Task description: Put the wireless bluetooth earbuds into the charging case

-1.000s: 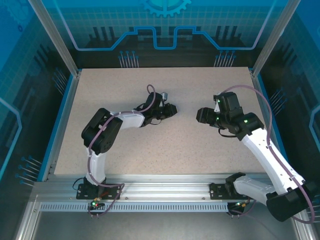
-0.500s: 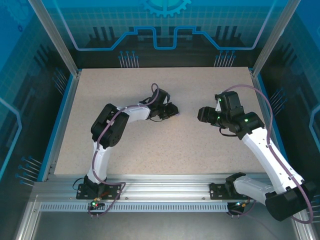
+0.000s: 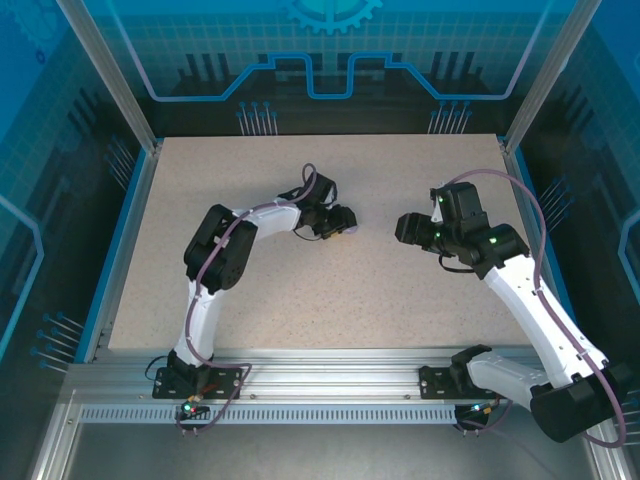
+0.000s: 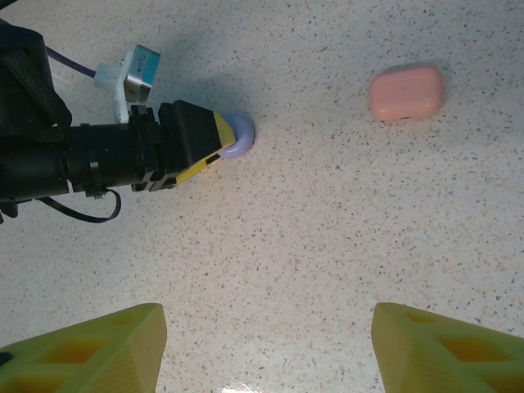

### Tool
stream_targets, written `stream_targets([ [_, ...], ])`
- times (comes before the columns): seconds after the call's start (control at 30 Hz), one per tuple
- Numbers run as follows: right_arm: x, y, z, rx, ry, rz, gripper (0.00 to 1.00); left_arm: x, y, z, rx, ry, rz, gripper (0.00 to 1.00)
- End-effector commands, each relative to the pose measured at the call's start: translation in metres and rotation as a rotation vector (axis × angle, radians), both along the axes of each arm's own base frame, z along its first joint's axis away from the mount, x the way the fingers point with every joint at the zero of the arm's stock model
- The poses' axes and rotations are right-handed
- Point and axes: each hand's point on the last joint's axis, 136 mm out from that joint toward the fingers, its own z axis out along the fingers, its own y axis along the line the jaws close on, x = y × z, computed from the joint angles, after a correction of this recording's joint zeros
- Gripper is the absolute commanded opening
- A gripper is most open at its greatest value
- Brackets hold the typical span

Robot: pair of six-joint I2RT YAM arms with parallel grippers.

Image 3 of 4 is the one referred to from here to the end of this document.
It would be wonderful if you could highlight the aluminium front frame beam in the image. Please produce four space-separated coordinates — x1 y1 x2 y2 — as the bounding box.
64 347 599 401

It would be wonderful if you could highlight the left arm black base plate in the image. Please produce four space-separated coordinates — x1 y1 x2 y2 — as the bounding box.
152 367 246 401

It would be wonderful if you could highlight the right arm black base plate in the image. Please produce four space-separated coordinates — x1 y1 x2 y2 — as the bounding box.
418 366 501 401

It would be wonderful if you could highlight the right aluminium side rail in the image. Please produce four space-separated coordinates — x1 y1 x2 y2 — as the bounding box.
502 144 581 364

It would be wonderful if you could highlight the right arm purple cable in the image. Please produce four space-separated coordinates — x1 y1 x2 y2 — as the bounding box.
437 169 629 447

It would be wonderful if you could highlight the aluminium frame post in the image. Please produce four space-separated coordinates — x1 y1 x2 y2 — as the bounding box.
502 0 596 155
53 0 164 154

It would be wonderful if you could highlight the left aluminium frame post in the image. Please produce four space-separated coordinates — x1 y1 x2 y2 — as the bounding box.
53 0 164 154

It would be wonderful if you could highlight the aluminium side rail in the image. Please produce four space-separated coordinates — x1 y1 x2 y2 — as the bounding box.
502 144 581 364
82 142 164 364

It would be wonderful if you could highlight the aluminium lower frame rail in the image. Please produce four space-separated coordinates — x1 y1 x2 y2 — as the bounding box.
29 399 84 480
587 439 629 480

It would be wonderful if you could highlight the right aluminium frame post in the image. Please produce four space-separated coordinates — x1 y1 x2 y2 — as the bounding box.
502 0 596 155

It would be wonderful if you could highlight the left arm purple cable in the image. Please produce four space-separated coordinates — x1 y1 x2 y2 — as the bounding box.
174 162 321 437

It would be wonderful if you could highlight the left aluminium side rail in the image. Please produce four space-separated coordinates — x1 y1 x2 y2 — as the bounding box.
82 142 164 364

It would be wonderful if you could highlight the slotted grey cable duct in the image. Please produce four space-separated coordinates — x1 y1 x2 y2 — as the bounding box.
78 405 501 426

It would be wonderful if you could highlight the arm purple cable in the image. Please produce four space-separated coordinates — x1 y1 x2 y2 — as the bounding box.
437 169 629 447
174 162 321 437

